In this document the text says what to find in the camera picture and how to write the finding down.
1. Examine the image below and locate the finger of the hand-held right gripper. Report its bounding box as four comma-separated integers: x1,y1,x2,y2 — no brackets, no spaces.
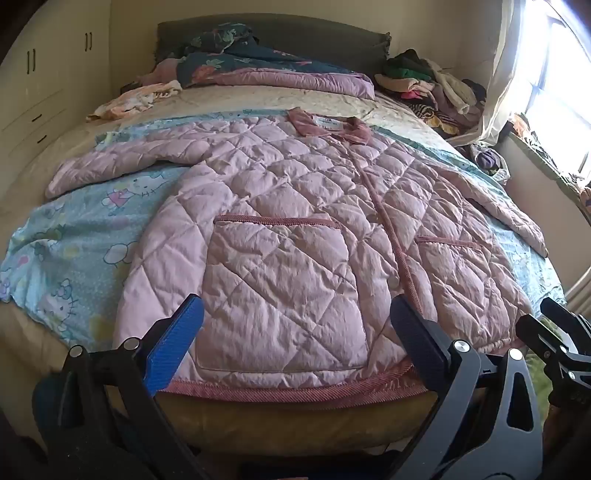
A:
515,315,591,402
539,296,591,344

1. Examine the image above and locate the pile of mixed clothes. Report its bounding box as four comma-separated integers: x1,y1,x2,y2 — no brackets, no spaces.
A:
374,48,488,136

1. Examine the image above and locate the window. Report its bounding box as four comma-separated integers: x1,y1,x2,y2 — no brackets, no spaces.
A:
526,9,591,171

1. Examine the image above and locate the pink quilted jacket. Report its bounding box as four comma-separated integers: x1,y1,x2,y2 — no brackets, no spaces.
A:
45,107,549,409

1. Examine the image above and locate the bag of clothes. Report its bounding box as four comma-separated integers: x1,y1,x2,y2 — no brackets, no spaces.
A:
471,143,511,183

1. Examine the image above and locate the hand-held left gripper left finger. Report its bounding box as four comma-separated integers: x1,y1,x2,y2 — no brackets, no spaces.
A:
37,294,206,480

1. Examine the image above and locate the pink pillow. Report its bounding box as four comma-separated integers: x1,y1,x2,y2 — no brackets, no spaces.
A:
139,59,185,86

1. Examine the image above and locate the cream wardrobe with drawers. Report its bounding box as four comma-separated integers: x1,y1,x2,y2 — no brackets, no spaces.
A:
0,0,114,153

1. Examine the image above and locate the teal floral duvet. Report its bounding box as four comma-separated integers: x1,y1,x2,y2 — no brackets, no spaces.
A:
175,25,376,99

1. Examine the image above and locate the bed with beige sheet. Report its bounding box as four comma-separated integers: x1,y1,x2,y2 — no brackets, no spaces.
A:
0,83,568,457

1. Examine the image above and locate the peach and white cloth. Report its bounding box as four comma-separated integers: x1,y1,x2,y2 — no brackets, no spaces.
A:
87,80,183,121

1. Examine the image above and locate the light blue cartoon printed blanket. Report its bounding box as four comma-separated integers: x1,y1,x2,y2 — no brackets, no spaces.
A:
0,108,566,354

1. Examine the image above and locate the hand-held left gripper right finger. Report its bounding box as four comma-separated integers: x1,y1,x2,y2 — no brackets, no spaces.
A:
389,294,544,480

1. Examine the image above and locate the cream curtain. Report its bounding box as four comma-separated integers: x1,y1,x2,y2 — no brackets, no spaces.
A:
455,0,550,144

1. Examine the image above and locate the grey padded headboard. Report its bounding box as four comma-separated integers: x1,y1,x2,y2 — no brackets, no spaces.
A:
156,13,392,75

